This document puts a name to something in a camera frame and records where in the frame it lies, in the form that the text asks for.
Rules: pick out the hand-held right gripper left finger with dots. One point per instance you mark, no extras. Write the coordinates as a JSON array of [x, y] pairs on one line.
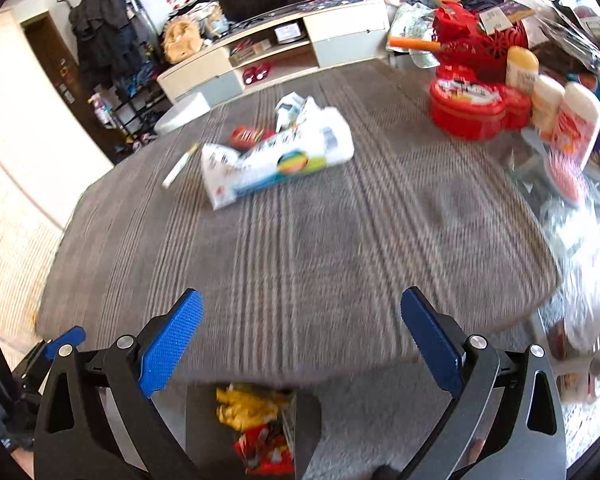
[[172, 340]]

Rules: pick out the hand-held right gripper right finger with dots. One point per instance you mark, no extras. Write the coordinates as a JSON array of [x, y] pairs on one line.
[[432, 340]]

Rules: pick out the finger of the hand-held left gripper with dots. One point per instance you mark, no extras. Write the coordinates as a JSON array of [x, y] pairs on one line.
[[67, 335]]

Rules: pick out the dark grey trash bin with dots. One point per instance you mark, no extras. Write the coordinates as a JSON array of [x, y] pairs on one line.
[[202, 435]]

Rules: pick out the yellow snack bag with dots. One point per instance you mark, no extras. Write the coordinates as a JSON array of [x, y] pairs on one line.
[[250, 405]]

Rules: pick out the red snack bag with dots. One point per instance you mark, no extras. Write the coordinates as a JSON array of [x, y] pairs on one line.
[[262, 452]]

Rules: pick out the grey carpet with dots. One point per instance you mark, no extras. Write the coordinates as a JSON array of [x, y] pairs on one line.
[[375, 410]]

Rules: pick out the grey plaid tablecloth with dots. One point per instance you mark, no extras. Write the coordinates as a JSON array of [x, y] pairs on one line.
[[305, 260]]

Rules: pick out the clear plastic bags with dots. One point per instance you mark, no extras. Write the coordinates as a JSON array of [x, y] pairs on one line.
[[580, 270]]

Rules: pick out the white stick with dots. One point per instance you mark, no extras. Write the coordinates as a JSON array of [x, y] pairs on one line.
[[180, 165]]

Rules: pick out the dark shoes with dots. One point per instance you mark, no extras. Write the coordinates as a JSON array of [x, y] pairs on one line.
[[130, 142]]

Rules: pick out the pink blue hairbrush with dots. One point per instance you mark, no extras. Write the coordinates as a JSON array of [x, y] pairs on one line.
[[562, 180]]

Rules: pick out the white printed plastic bag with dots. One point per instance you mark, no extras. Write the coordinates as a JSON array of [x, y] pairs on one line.
[[280, 160]]

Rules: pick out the small red packet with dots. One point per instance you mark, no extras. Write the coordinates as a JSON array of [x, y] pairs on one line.
[[247, 136]]

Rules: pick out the white round stool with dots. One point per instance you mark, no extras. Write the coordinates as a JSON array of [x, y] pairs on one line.
[[182, 112]]

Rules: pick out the red printed round tin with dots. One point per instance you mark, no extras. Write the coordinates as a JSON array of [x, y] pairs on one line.
[[467, 110]]

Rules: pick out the black metal coat rack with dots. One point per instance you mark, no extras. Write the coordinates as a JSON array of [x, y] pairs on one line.
[[130, 105]]

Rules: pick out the small red tin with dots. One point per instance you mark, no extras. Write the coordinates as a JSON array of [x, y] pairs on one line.
[[517, 105]]

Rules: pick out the cream white bottle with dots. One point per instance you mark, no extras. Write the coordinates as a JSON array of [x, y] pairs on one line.
[[547, 107]]

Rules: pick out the white bottle red label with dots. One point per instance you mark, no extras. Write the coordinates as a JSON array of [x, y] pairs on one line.
[[575, 122]]

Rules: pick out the brown wooden door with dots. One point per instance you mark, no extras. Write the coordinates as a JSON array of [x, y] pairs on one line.
[[50, 70]]

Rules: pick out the red slipper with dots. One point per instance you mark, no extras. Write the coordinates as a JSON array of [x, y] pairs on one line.
[[250, 74], [263, 71]]

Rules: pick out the yellow bottle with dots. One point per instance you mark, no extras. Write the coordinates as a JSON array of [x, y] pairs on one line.
[[522, 67]]

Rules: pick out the cardboard box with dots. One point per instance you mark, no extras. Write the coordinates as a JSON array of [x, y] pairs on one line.
[[250, 51]]

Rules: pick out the yellow plush backpack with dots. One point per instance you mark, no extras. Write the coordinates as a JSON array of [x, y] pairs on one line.
[[180, 40]]

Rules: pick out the red plastic basket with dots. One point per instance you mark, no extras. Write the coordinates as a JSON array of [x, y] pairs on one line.
[[475, 35]]

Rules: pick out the dark hanging coats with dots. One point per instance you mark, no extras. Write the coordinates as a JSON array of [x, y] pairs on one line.
[[105, 25]]

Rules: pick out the beige grey tv cabinet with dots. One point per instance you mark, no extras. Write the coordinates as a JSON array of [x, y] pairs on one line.
[[350, 35]]

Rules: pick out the pile of clothes and toys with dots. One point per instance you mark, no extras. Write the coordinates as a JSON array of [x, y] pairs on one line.
[[212, 17]]

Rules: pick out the small white device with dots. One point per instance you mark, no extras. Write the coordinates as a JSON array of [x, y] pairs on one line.
[[290, 34]]

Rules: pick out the clutter of packaged goods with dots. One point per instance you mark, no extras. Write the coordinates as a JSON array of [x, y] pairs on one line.
[[565, 20]]

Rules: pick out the dark patterned cloth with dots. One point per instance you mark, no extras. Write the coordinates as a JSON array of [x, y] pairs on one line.
[[330, 0]]

